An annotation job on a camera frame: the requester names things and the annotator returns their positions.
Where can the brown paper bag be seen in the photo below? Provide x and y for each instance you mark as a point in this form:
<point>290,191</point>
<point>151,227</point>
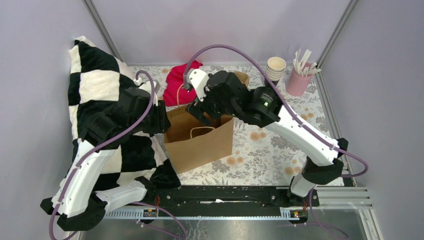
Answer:
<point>191,144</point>

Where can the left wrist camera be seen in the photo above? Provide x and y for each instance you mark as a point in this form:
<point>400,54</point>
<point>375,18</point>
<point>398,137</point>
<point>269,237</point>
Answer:
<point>147,86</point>

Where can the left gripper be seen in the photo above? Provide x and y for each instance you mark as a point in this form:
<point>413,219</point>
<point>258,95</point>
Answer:
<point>163,122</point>

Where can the cardboard cup carrier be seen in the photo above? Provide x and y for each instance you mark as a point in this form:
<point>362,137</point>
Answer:
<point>243,77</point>

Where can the pink straw holder cup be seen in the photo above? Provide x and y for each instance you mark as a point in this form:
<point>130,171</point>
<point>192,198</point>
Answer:
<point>297,84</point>

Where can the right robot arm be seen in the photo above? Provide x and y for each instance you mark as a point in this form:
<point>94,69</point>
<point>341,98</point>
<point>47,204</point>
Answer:
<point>266,110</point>

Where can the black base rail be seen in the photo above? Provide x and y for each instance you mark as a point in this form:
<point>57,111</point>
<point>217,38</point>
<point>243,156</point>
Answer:
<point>228,201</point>

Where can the red cloth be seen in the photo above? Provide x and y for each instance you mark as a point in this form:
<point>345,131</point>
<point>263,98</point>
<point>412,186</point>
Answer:
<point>175,94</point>

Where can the stack of paper cups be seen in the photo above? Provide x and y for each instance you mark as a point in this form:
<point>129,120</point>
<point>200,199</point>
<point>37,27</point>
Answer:
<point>275,68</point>

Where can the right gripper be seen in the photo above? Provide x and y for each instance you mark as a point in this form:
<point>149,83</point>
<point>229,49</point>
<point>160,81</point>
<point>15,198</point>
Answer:
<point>196,109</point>

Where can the black white checkered pillow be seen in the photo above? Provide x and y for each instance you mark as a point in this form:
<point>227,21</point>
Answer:
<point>96,80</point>

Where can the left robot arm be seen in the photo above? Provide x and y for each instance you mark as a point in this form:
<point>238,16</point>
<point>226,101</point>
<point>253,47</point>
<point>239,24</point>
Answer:
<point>76,206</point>

